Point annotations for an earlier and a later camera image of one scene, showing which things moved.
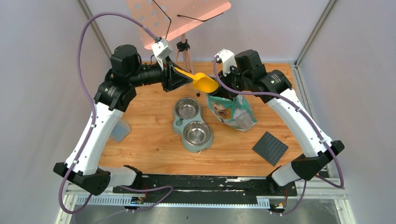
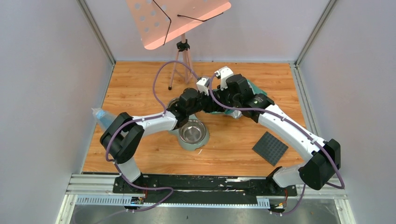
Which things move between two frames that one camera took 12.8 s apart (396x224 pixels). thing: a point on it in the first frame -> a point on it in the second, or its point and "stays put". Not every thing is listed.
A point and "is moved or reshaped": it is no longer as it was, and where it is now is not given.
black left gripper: [167, 78] -> [203, 101]
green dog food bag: [237, 113] is moved or reshaped
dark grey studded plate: [270, 148] stays put
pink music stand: [157, 20] stays put
